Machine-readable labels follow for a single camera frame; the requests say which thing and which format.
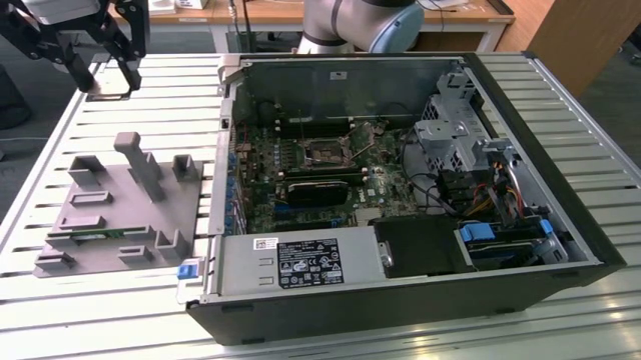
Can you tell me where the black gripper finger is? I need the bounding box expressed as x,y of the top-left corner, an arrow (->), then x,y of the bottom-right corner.
0,0 -> 97,93
99,0 -> 151,92

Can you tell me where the silver CPU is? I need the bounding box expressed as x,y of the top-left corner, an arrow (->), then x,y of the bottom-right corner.
87,82 -> 135,102

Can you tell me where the metal socket cover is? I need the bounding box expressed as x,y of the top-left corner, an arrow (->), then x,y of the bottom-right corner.
344,120 -> 387,154

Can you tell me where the CPU socket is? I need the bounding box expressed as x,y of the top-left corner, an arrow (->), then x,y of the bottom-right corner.
295,136 -> 359,170

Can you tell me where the white cardboard box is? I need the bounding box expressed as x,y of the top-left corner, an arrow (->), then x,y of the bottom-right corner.
150,0 -> 179,17

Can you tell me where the wooden desk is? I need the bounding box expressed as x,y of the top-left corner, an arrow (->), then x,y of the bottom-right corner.
0,0 -> 517,53

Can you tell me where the grey parts rack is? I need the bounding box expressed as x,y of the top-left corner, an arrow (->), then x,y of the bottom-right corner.
32,131 -> 207,279

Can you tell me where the black RAM slot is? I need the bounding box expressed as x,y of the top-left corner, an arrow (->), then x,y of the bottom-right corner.
280,177 -> 367,184
274,121 -> 354,128
280,167 -> 367,175
275,125 -> 352,134
274,115 -> 355,124
280,172 -> 367,179
278,130 -> 351,139

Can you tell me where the green RAM stick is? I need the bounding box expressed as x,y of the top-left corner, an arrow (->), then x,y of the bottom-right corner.
68,228 -> 127,241

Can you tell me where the black graphics card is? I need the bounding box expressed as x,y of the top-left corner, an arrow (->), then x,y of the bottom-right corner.
282,178 -> 351,209

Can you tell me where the silver power supply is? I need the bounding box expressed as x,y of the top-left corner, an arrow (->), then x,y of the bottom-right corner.
199,232 -> 387,304

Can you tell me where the green motherboard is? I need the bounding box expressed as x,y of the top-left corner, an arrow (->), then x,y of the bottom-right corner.
230,118 -> 438,233

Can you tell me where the silver chipset heatsink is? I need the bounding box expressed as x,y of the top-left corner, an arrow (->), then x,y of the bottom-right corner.
354,208 -> 383,227

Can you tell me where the silver drive cage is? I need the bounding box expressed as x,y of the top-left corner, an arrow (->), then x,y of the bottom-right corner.
402,71 -> 518,177

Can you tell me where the black drive cover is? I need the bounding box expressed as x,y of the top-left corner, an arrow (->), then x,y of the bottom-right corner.
373,215 -> 478,279

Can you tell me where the black PC case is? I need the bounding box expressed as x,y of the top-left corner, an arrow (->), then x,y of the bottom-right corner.
184,51 -> 628,346

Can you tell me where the blue disk carrier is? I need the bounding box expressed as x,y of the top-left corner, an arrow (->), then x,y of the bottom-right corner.
458,220 -> 497,244

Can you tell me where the wooden cabinet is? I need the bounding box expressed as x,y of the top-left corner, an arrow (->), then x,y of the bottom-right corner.
494,0 -> 641,99

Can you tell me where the disk bay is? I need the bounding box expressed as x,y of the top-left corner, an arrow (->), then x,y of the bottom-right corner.
453,213 -> 571,273

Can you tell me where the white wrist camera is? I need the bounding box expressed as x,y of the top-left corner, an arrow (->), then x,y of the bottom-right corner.
21,0 -> 104,26

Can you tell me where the multicolour wire bundle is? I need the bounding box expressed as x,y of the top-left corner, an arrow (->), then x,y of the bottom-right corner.
462,159 -> 530,228

